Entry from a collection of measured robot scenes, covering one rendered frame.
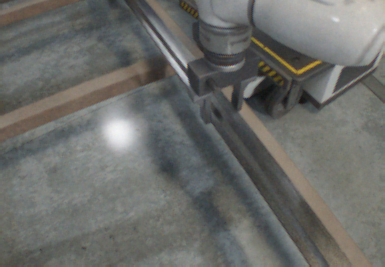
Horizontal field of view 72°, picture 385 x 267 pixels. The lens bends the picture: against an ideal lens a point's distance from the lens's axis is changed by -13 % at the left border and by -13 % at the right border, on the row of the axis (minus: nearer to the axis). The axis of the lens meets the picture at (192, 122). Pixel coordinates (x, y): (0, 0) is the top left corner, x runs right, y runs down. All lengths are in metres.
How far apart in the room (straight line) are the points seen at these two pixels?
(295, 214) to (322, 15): 0.33
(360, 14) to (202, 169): 0.85
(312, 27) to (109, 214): 0.88
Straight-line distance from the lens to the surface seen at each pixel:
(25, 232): 1.16
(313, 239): 0.53
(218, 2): 0.43
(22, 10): 1.56
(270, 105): 1.15
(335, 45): 0.36
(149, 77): 1.01
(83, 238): 1.05
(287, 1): 0.37
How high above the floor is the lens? 0.94
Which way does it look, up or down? 51 degrees down
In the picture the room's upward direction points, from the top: 3 degrees counter-clockwise
